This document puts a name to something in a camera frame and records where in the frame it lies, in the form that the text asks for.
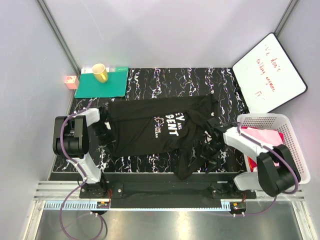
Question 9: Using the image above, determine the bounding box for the black t shirt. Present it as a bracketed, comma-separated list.
[107, 93, 219, 180]

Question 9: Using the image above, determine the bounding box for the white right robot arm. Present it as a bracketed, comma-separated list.
[202, 118, 301, 197]

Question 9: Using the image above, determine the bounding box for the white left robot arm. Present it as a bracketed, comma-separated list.
[52, 106, 115, 198]

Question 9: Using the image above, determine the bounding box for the green book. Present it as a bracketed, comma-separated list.
[74, 67, 129, 99]

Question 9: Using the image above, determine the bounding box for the yellow cup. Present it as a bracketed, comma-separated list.
[91, 63, 108, 83]

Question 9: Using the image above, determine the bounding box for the pink cube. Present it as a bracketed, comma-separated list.
[64, 75, 79, 90]

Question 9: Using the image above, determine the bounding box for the pink t shirt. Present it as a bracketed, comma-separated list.
[241, 126, 285, 168]

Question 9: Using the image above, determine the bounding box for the white plastic laundry basket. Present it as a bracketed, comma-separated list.
[237, 113, 311, 185]

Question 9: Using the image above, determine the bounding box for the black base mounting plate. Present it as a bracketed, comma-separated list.
[79, 172, 258, 209]

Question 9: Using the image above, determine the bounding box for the whiteboard with red writing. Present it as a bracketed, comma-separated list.
[232, 33, 308, 114]

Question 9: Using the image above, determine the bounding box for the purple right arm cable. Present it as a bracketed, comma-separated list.
[207, 121, 302, 217]

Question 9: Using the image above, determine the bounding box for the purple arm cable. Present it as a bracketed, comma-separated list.
[59, 98, 108, 240]
[207, 121, 302, 217]

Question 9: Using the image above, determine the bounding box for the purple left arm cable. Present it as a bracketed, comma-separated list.
[59, 98, 108, 240]

